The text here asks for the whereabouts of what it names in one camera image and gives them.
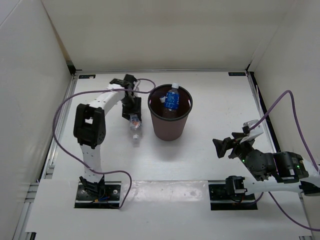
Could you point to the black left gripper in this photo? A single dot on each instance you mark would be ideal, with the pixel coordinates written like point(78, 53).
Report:
point(136, 110)

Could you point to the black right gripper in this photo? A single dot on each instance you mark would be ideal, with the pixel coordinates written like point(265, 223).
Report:
point(222, 146)

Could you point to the orange white label clear bottle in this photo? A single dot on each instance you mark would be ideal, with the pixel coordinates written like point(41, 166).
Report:
point(135, 129)

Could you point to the blue label Pocari Sweat bottle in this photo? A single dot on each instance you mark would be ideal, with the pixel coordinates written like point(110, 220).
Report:
point(172, 98)

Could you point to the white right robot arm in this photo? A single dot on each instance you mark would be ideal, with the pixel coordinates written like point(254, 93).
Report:
point(270, 172)

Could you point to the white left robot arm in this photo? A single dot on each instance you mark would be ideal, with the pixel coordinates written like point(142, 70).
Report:
point(90, 127)

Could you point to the blue cap bottle in bin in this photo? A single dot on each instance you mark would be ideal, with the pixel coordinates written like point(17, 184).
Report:
point(162, 99)

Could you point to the brown garbage bin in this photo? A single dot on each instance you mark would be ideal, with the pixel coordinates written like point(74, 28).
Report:
point(169, 125)

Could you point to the blue sticker left corner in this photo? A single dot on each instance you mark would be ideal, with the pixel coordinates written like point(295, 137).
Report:
point(87, 76)

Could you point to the blue sticker corner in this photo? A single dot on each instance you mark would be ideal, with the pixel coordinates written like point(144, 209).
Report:
point(87, 76)
point(237, 74)

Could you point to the blue sticker right corner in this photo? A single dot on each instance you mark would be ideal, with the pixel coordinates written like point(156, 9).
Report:
point(237, 74)

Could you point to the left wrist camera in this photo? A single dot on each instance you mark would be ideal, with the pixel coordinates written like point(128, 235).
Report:
point(130, 82)

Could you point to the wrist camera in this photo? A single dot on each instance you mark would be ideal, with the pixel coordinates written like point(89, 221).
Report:
point(130, 82)
point(250, 131)

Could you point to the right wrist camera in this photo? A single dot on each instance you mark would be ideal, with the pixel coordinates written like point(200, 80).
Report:
point(250, 131)

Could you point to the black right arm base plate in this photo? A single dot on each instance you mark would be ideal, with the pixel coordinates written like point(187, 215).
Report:
point(221, 201)

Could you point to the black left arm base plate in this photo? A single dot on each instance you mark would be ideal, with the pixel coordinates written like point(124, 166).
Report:
point(109, 198)

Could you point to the aluminium table frame rail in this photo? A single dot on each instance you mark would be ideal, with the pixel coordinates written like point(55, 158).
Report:
point(46, 171)

